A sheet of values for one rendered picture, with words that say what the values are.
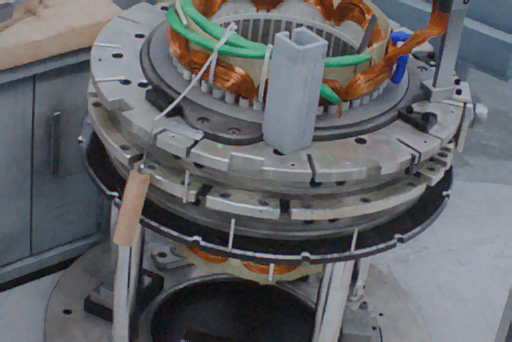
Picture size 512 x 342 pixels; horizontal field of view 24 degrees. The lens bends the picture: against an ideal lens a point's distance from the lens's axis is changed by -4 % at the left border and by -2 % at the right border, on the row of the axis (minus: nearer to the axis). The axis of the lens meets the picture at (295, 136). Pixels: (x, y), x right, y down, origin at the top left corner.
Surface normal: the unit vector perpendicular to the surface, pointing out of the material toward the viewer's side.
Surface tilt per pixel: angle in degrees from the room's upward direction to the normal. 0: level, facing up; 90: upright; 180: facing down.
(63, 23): 0
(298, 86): 90
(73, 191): 90
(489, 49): 90
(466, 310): 0
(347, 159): 0
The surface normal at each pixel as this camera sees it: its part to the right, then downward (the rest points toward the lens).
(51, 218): 0.65, 0.47
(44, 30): 0.13, -0.85
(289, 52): -0.76, 0.25
